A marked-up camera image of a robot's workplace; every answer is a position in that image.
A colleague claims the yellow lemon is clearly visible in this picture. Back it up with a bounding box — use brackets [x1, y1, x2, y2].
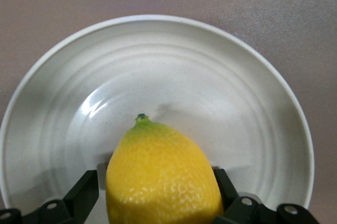
[105, 113, 225, 224]

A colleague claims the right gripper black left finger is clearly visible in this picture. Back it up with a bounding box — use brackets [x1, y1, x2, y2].
[0, 169, 100, 224]

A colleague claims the beige plate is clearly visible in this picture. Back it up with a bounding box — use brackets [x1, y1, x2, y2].
[0, 14, 315, 224]

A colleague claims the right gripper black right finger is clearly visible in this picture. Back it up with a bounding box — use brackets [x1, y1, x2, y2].
[212, 166, 321, 224]

